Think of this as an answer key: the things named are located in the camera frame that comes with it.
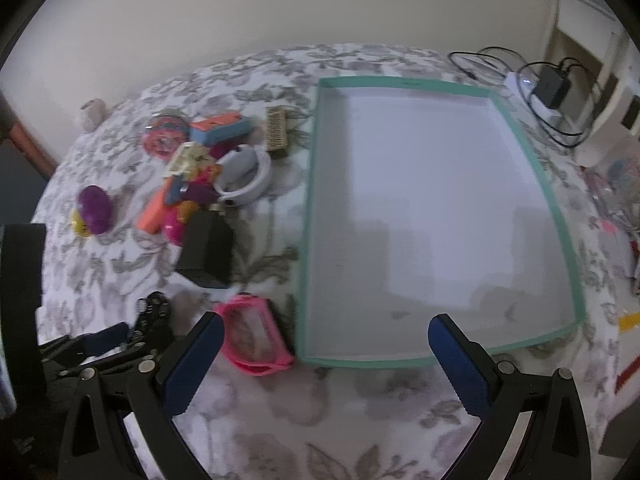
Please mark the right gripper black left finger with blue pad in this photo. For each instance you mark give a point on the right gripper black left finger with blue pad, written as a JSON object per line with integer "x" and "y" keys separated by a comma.
{"x": 166, "y": 391}

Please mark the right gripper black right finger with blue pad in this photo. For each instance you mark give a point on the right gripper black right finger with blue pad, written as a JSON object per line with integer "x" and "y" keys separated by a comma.
{"x": 496, "y": 399}

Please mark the black toy car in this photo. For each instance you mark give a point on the black toy car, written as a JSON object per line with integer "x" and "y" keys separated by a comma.
{"x": 152, "y": 325}

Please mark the pink swim goggles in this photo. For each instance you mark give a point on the pink swim goggles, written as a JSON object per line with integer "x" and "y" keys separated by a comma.
{"x": 252, "y": 339}

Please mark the black rectangular box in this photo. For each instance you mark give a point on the black rectangular box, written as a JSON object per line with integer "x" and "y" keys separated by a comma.
{"x": 206, "y": 254}

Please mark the pink duck toy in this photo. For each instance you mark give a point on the pink duck toy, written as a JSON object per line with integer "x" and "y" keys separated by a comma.
{"x": 175, "y": 224}

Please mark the orange blue stick toy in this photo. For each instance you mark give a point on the orange blue stick toy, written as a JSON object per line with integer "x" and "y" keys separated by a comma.
{"x": 162, "y": 208}

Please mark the cream plastic toy piece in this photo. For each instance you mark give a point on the cream plastic toy piece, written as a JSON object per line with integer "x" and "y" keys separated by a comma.
{"x": 188, "y": 160}

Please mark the clear dome with pink toy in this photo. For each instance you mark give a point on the clear dome with pink toy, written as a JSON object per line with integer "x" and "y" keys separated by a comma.
{"x": 163, "y": 134}

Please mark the orange blue foam block toy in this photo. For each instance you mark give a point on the orange blue foam block toy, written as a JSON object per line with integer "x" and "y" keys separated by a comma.
{"x": 213, "y": 130}

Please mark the gold patterned harmonica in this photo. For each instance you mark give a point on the gold patterned harmonica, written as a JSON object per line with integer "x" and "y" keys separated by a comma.
{"x": 276, "y": 136}

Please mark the floral grey white blanket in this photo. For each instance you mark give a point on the floral grey white blanket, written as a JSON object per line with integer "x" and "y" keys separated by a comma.
{"x": 309, "y": 422}

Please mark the purple yellow round toy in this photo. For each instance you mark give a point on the purple yellow round toy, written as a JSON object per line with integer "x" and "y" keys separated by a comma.
{"x": 94, "y": 212}

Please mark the teal shallow cardboard tray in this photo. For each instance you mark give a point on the teal shallow cardboard tray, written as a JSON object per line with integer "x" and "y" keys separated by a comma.
{"x": 426, "y": 197}

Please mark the white crochet yarn ball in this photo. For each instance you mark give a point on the white crochet yarn ball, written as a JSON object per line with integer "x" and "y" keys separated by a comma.
{"x": 91, "y": 115}

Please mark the white power strip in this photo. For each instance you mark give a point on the white power strip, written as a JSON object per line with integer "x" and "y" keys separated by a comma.
{"x": 522, "y": 87}

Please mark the black power adapter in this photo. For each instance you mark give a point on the black power adapter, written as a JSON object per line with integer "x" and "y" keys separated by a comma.
{"x": 552, "y": 87}

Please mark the white chair frame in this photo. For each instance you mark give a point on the white chair frame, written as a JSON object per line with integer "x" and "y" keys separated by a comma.
{"x": 593, "y": 25}

